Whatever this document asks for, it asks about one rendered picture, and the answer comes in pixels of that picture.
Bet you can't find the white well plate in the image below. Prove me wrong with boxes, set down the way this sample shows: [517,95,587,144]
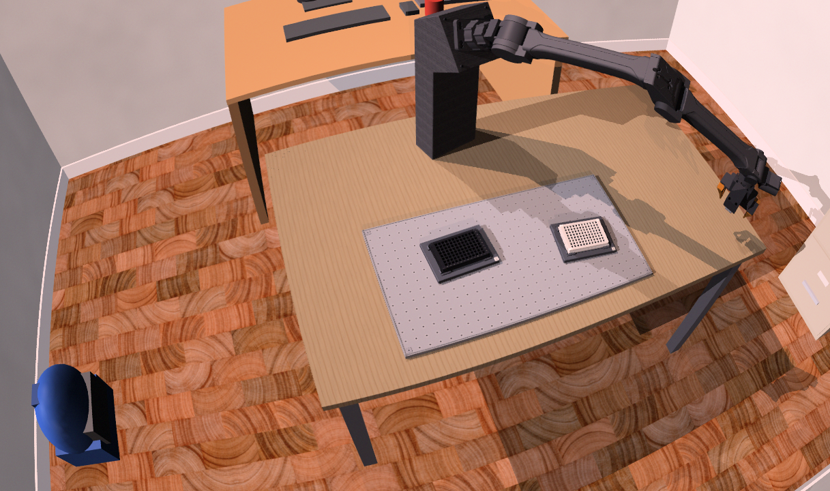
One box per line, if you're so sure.
[558,219,609,254]

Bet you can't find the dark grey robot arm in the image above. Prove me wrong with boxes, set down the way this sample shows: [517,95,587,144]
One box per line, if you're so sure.
[453,14,782,214]

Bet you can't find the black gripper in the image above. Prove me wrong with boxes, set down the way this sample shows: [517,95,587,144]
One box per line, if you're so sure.
[717,172,760,218]

